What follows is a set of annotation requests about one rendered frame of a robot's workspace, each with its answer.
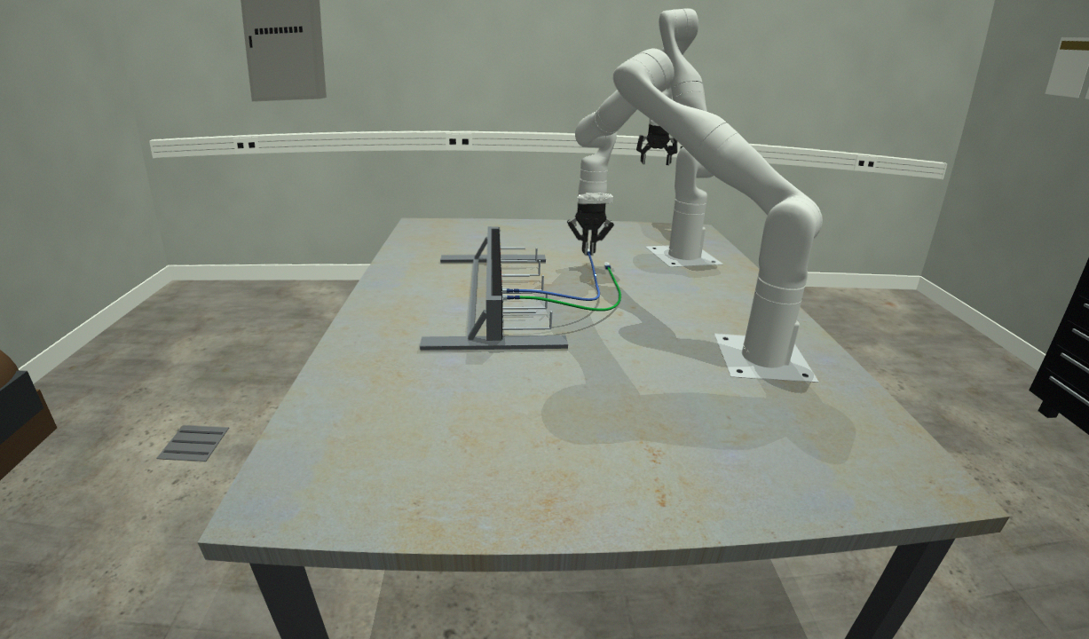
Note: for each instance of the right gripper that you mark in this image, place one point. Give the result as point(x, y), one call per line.
point(657, 138)

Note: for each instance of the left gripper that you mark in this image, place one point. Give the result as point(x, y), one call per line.
point(590, 217)

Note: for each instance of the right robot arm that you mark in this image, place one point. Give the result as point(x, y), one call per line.
point(680, 27)

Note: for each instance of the black network patch panel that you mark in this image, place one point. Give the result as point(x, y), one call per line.
point(494, 339)

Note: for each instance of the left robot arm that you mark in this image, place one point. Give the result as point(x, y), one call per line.
point(790, 226)

